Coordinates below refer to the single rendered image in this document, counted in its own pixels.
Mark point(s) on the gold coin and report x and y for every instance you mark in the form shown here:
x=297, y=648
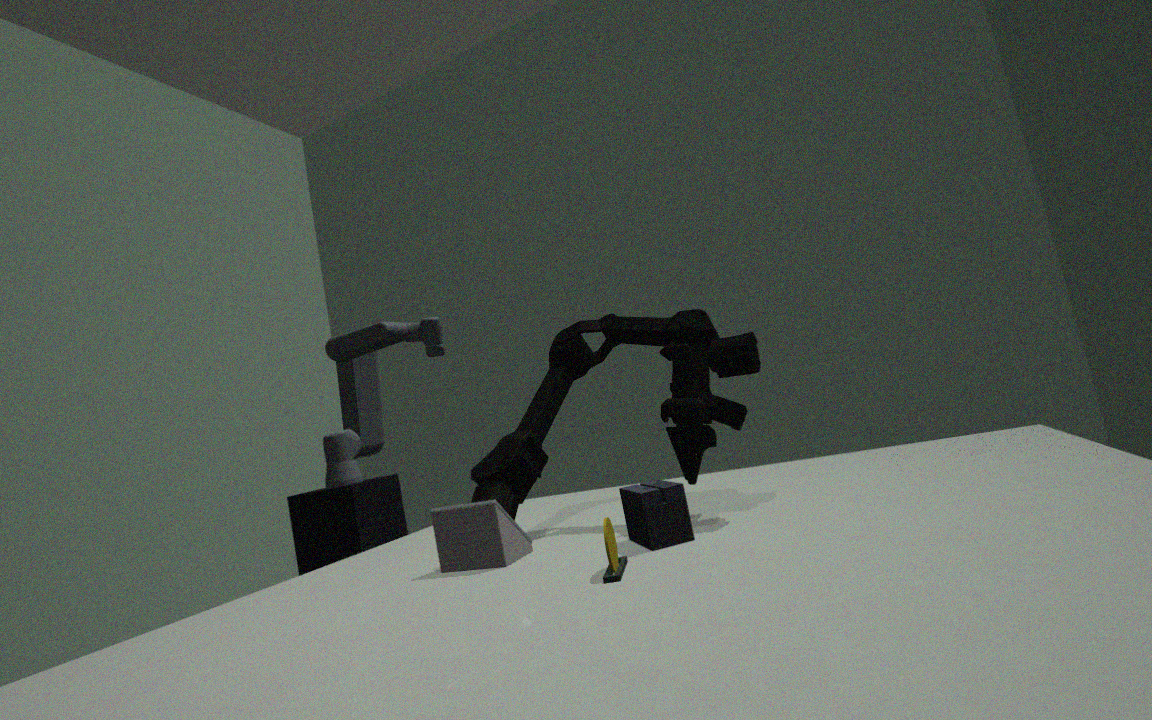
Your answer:
x=611, y=545

